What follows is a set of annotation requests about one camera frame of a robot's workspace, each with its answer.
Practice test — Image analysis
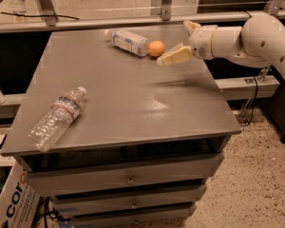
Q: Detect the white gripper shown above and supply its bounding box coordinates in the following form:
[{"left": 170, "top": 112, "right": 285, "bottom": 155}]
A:
[{"left": 157, "top": 20, "right": 218, "bottom": 67}]

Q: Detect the orange fruit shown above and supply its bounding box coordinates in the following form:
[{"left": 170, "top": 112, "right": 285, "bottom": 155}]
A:
[{"left": 148, "top": 40, "right": 165, "bottom": 57}]

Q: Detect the blue label plastic bottle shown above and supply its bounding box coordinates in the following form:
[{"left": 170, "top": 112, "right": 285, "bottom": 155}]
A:
[{"left": 104, "top": 28, "right": 149, "bottom": 57}]

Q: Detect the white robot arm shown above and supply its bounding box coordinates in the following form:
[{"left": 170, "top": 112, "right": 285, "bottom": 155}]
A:
[{"left": 157, "top": 13, "right": 285, "bottom": 81}]

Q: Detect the clear crushed water bottle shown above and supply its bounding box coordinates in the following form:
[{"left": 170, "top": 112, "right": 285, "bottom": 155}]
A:
[{"left": 27, "top": 86, "right": 86, "bottom": 152}]

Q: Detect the grey drawer cabinet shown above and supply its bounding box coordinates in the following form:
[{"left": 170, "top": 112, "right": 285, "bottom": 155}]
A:
[{"left": 1, "top": 29, "right": 240, "bottom": 228}]

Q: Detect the white cardboard box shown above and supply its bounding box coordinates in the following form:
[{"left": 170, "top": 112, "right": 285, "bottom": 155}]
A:
[{"left": 0, "top": 162, "right": 40, "bottom": 228}]

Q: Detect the metal frame rail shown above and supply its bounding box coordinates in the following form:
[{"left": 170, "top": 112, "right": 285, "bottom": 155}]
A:
[{"left": 0, "top": 9, "right": 285, "bottom": 34}]

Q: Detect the black cable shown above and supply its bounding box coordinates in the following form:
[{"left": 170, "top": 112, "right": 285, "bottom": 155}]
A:
[{"left": 0, "top": 10, "right": 82, "bottom": 21}]

